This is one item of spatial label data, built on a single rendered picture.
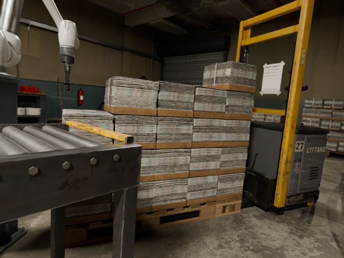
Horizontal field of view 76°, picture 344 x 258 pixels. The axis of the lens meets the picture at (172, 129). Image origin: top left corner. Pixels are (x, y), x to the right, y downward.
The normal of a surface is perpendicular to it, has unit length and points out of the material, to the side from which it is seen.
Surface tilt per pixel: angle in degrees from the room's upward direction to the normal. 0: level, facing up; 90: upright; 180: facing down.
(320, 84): 90
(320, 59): 90
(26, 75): 90
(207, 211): 90
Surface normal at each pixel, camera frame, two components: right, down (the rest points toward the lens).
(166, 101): 0.44, 0.14
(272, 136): -0.89, -0.02
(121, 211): -0.67, 0.04
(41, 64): 0.74, 0.14
